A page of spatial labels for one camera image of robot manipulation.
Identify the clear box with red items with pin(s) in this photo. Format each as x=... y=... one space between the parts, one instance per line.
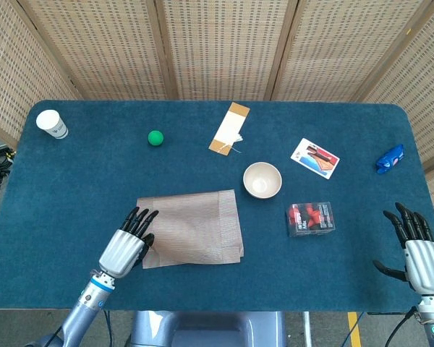
x=311 y=218

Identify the woven folding screen panel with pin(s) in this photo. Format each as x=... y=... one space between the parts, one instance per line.
x=340 y=47
x=426 y=72
x=105 y=47
x=224 y=47
x=14 y=54

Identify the blue snack packet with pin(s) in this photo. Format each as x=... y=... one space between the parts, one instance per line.
x=390 y=159

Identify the colourful printed card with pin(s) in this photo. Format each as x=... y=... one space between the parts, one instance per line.
x=315 y=158

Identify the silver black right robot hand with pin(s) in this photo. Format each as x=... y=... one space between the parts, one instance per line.
x=426 y=264

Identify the metal table leg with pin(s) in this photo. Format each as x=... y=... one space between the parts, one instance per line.
x=307 y=329

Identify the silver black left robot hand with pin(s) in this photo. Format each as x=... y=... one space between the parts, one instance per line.
x=123 y=253

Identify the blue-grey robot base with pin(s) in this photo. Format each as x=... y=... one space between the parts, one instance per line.
x=209 y=330

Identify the brown white paper sleeve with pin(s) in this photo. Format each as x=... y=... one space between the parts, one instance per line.
x=229 y=126

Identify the brown woven placemat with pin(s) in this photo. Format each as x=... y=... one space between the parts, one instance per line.
x=195 y=227

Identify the green ball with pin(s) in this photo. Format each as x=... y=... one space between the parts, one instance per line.
x=155 y=138

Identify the beige round bowl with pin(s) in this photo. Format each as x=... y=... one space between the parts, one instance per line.
x=262 y=180

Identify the white paper cup blue logo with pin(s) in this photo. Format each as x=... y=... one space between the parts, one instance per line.
x=50 y=123

